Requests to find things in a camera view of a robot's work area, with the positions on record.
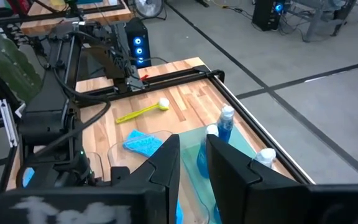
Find round floor fan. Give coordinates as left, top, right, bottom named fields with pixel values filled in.
left=134, top=0, right=167, bottom=19

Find clear plastic bin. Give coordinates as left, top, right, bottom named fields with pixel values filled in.
left=84, top=151, right=105, bottom=183
left=107, top=129, right=211, bottom=224

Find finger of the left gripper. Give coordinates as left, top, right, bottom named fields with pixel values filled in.
left=110, top=166, right=131, bottom=187

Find green cactus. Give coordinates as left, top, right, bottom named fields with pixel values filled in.
left=0, top=23, right=43, bottom=104

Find black computer tower blue lights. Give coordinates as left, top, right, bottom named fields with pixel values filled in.
left=252, top=0, right=287, bottom=32
left=124, top=17, right=152, bottom=69

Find wooden workbench black frame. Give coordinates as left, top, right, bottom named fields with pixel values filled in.
left=0, top=0, right=133, bottom=37

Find yellow-green dish brush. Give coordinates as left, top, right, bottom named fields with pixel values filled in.
left=116, top=97, right=170, bottom=124

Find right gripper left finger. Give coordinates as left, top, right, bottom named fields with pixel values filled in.
left=126, top=134, right=181, bottom=224

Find silver aluminium extrusion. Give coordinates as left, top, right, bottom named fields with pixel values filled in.
left=0, top=98, right=20, bottom=149

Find teal plastic bin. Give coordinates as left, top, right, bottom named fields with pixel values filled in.
left=178, top=123, right=260, bottom=224

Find grey metal desk frame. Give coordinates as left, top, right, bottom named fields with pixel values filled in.
left=287, top=0, right=357, bottom=44

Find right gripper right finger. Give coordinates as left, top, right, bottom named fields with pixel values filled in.
left=206, top=134, right=293, bottom=224

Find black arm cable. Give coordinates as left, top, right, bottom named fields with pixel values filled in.
left=37, top=67, right=112, bottom=156

